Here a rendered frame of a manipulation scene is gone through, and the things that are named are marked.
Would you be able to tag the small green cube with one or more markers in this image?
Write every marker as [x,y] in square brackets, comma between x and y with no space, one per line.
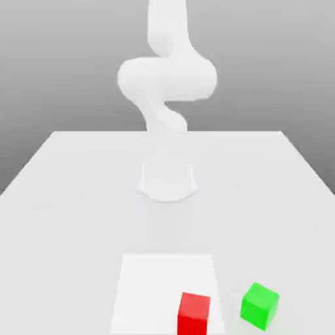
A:
[259,306]

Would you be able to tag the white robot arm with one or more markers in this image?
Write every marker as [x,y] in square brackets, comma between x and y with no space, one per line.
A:
[167,78]

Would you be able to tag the small red cube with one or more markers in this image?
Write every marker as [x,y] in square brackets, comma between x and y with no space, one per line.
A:
[193,314]

